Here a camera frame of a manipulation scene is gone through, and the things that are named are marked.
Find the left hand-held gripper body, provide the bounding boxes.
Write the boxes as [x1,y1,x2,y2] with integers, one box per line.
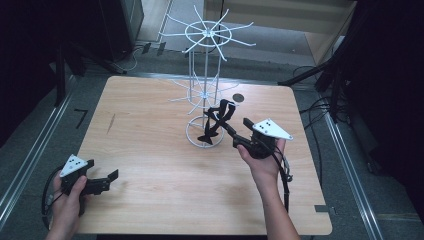
[59,154,111,217]

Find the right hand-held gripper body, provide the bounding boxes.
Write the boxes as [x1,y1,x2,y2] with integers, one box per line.
[232,118,295,160]

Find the white wire display rack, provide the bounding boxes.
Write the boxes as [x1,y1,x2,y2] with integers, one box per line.
[158,4,257,150]

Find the person's right hand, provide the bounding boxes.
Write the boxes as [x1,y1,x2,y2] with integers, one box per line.
[236,138,287,189]

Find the person's left hand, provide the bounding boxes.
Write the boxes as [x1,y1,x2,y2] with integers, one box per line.
[49,174,89,240]

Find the black metal stand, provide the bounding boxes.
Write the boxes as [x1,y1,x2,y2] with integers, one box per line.
[277,29,359,124]
[53,39,128,108]

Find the light wooden cabinet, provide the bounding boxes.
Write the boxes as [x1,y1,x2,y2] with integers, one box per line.
[203,0,358,66]

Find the black cabinet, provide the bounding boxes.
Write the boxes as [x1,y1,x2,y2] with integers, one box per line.
[99,0,145,63]

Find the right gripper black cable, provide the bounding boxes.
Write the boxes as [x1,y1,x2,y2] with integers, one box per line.
[253,131,294,214]

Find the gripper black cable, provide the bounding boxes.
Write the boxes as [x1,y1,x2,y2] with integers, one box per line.
[40,165,64,232]
[253,131,294,214]

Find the metal floor rail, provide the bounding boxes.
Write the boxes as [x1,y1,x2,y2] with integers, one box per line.
[0,74,78,231]
[320,96,384,240]

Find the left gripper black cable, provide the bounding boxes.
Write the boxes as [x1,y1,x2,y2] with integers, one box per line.
[40,165,64,232]

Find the black floor cables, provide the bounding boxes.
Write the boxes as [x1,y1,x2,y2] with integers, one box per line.
[292,64,349,179]

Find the white floor cable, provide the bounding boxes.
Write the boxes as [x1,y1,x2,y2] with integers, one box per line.
[123,44,145,73]

